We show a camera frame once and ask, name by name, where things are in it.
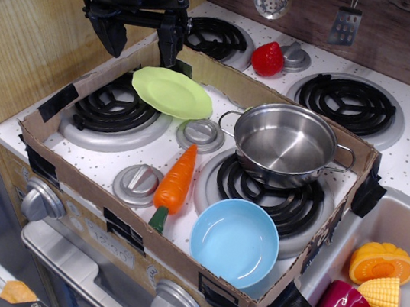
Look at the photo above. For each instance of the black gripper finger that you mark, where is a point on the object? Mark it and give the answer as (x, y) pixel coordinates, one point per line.
(171, 35)
(109, 29)

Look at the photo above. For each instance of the light green plastic plate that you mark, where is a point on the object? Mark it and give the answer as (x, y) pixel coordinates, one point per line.
(172, 93)

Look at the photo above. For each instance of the orange toy carrot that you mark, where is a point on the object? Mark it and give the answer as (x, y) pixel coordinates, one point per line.
(172, 191)

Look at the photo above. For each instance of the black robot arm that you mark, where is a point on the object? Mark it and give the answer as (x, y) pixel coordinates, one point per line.
(142, 18)

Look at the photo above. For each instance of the back left black burner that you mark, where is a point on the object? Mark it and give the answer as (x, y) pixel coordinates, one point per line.
(221, 40)

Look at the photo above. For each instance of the black burner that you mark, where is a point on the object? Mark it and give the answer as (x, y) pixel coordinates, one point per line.
(359, 105)
(113, 119)
(297, 213)
(221, 40)

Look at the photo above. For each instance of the front left black burner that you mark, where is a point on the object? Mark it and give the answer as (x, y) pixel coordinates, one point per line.
(113, 119)

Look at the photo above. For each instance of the red toy strawberry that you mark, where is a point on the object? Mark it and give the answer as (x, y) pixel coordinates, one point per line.
(267, 60)

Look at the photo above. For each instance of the silver stovetop knob centre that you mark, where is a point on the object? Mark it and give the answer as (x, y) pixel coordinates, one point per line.
(205, 133)

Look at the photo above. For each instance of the silver stovetop knob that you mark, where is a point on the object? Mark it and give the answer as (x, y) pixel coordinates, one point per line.
(295, 58)
(135, 185)
(205, 133)

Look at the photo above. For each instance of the silver stovetop knob back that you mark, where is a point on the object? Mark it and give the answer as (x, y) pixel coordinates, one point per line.
(295, 58)

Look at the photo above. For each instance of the silver stovetop knob front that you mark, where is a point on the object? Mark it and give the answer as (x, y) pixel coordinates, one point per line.
(135, 185)

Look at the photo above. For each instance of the stainless steel pot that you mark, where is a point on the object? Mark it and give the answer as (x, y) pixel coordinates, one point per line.
(286, 146)

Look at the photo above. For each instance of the hanging metal slotted spatula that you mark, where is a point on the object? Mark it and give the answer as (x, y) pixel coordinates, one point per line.
(345, 26)

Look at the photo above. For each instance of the silver oven knob left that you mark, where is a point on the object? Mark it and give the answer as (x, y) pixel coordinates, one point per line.
(41, 202)

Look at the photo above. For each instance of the back right black burner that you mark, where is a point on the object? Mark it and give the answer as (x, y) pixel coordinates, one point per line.
(359, 105)

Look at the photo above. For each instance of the light blue plastic bowl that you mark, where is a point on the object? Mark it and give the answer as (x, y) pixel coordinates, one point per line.
(237, 241)

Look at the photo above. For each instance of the front right black burner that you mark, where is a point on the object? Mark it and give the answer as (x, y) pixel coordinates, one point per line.
(297, 213)

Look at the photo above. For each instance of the orange object bottom left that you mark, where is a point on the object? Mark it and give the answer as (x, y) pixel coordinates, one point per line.
(17, 292)

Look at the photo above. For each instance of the silver metal sink basin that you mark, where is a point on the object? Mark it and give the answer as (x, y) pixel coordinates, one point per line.
(388, 221)

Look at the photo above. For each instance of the brown cardboard fence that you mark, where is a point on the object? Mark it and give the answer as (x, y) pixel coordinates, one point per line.
(123, 236)

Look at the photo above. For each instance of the orange toy pumpkin half upper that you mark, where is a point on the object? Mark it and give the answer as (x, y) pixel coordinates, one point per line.
(379, 260)

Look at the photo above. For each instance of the yellow toy corn piece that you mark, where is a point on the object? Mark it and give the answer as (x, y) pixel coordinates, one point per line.
(381, 292)

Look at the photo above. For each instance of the silver oven door handle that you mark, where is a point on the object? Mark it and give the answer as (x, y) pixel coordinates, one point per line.
(82, 277)

